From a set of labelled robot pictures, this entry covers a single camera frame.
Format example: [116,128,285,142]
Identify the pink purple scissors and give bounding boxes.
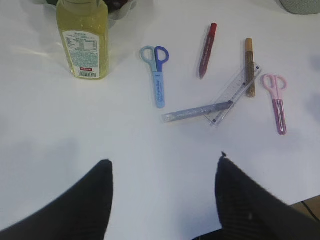
[261,74,288,136]

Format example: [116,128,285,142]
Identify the clear plastic ruler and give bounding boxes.
[205,62,262,127]

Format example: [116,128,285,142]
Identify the blue scissors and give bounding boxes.
[140,46,170,109]

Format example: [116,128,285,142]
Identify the green woven plastic basket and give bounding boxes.
[278,0,320,15]

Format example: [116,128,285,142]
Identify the red marker pen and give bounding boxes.
[198,22,218,79]

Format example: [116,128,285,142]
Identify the gold glitter pen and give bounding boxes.
[245,38,256,98]

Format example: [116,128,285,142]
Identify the green wavy plastic plate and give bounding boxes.
[32,0,137,30]

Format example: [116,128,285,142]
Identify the yellow tea bottle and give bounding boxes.
[56,0,109,80]

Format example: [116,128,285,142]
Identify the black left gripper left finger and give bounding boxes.
[0,159,113,240]

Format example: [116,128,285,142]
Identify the purple grape bunch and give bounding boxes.
[46,0,129,12]

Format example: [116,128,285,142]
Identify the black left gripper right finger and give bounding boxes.
[198,152,320,240]

